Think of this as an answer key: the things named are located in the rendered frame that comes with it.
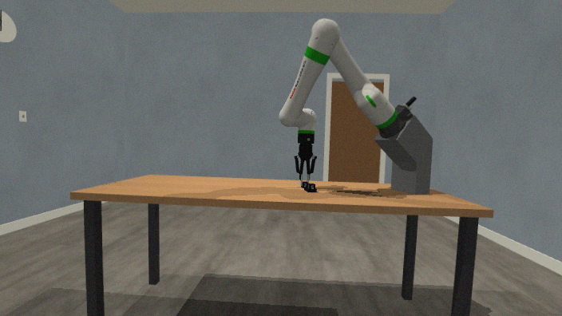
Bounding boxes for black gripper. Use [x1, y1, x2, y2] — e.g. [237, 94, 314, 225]
[294, 144, 317, 186]

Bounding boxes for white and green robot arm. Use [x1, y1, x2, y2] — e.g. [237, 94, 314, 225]
[279, 18, 417, 144]

